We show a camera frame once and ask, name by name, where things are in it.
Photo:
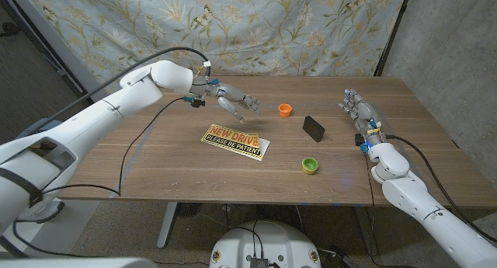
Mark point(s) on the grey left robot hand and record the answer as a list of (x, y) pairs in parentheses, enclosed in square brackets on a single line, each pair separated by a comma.
[(229, 93)]

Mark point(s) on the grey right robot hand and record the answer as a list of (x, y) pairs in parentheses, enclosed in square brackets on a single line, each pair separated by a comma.
[(365, 112)]

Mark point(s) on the yellow new driver bumper sticker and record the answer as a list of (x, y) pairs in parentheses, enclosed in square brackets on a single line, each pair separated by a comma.
[(229, 139)]

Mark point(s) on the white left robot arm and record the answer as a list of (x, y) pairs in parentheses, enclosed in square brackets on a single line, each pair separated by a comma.
[(77, 132)]

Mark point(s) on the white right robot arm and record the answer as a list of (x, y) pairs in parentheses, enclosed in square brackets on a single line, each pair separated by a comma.
[(419, 198)]

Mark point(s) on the black package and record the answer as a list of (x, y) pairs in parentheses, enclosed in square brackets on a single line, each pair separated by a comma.
[(313, 128)]

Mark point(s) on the orange plastic cup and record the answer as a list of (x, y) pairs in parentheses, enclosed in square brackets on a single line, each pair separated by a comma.
[(285, 110)]

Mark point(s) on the floral backdrop cloth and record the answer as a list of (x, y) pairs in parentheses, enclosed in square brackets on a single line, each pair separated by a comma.
[(252, 35)]

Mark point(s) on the green plastic cup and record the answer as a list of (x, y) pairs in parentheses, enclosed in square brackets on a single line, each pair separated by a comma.
[(310, 165)]

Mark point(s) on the black backdrop pole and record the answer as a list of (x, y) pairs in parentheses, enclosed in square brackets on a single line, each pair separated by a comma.
[(390, 35)]

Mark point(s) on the grey metal table leg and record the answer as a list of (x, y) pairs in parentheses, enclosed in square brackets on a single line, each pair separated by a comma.
[(167, 225), (367, 233)]

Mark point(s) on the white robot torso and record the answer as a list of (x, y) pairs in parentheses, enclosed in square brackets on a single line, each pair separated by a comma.
[(268, 241)]

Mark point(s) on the blue plastic bin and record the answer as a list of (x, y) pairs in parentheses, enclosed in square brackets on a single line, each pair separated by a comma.
[(39, 125)]

